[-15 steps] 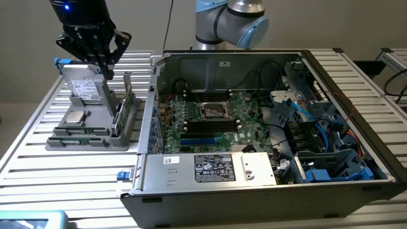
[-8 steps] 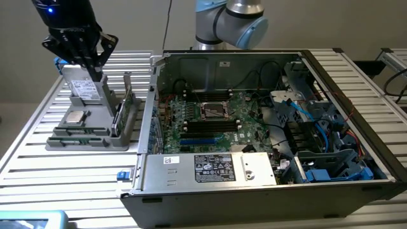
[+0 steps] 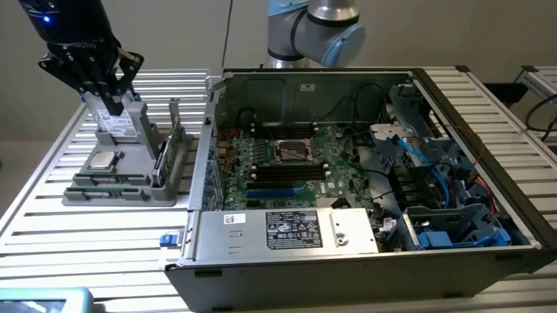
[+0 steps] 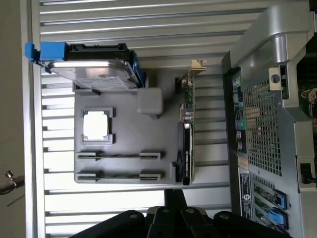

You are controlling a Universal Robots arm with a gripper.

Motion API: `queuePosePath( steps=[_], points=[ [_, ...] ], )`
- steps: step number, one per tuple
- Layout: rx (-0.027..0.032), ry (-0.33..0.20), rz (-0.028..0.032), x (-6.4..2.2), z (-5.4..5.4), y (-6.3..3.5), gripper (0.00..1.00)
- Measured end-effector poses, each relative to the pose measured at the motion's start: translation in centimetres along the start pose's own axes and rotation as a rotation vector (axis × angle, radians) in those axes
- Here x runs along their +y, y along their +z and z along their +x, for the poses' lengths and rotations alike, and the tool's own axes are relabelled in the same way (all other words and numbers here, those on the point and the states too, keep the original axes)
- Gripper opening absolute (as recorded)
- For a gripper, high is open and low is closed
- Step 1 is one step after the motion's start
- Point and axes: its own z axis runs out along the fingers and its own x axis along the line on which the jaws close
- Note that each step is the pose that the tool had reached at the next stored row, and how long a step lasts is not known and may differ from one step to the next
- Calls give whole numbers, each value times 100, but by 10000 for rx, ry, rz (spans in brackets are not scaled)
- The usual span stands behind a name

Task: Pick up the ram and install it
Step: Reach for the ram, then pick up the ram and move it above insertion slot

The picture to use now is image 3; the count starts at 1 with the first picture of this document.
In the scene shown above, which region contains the black RAM slot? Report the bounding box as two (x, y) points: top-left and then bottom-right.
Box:
(252, 168), (328, 174)
(252, 172), (330, 179)
(252, 164), (328, 170)
(252, 177), (331, 183)

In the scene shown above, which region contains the grey disk bay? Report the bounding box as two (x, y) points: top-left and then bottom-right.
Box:
(400, 203), (510, 252)

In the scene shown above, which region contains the aluminium side table frame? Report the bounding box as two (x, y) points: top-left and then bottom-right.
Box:
(514, 65), (557, 131)

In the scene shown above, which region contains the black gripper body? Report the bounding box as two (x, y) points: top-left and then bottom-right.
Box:
(16, 0), (124, 86)

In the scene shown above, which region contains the grey parts rack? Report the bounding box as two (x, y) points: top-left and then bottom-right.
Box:
(60, 93), (196, 208)

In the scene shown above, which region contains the green motherboard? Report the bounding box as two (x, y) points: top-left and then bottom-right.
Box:
(216, 125), (375, 210)

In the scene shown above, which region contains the silver CPU chip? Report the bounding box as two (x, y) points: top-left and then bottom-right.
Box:
(85, 151), (128, 171)

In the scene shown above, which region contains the blue expansion slot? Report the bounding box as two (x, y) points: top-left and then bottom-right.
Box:
(244, 189), (296, 199)

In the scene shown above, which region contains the light blue device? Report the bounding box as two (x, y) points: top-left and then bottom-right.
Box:
(0, 286), (94, 313)

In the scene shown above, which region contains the green RAM stick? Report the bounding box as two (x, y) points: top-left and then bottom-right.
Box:
(78, 188), (141, 200)

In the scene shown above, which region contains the thin red wire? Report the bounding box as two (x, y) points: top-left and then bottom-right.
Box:
(432, 123), (489, 164)

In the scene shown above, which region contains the blue round wire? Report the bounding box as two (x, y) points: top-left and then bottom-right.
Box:
(427, 162), (474, 200)

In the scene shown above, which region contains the black cable loop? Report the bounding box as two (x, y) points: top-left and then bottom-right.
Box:
(525, 96), (557, 143)

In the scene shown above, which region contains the black fan shroud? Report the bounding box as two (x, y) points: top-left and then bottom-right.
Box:
(388, 165), (440, 210)

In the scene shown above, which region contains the thin hanging cable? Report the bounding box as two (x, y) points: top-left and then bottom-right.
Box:
(220, 0), (233, 69)

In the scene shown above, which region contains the black looped wire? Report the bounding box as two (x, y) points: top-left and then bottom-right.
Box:
(352, 82), (387, 132)

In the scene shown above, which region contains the black expansion slot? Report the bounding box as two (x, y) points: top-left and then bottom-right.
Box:
(244, 182), (294, 192)

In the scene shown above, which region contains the silver disk with label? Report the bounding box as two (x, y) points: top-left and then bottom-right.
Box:
(84, 92), (139, 138)

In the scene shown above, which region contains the silver power supply unit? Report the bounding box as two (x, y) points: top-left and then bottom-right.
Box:
(189, 208), (380, 262)

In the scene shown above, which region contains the open black PC case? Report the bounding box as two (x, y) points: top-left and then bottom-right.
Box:
(161, 67), (553, 308)

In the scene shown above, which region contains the blue flat wire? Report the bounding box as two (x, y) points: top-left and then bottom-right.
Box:
(391, 136), (431, 164)

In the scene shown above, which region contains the CPU socket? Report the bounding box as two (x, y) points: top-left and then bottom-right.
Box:
(265, 138), (318, 164)

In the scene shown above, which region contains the blue case latch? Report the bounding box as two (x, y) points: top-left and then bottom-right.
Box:
(159, 230), (181, 252)

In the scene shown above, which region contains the green graphics card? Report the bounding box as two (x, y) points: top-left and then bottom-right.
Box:
(151, 97), (185, 185)

